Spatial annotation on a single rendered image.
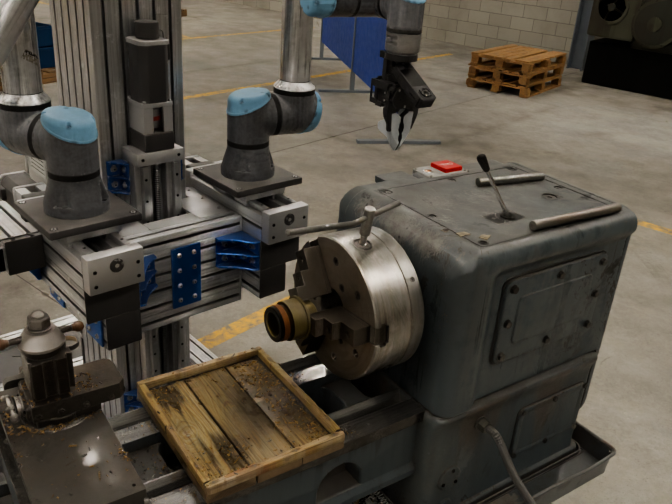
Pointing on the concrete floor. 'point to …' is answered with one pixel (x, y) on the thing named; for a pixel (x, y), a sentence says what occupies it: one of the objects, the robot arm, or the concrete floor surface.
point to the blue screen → (358, 55)
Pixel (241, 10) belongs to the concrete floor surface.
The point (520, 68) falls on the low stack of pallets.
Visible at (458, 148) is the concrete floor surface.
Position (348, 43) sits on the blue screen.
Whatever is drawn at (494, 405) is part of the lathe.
